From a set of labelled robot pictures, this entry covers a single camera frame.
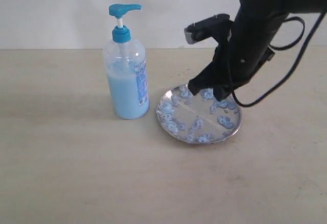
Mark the round steel plate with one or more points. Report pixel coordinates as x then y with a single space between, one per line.
198 119

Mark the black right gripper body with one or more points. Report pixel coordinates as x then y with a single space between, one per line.
243 53

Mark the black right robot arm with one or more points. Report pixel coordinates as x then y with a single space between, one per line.
274 13

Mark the blue liquid pump bottle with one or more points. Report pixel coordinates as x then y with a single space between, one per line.
125 64

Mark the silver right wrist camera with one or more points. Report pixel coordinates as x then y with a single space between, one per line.
216 27

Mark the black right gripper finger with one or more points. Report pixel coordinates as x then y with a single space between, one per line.
205 79
222 92

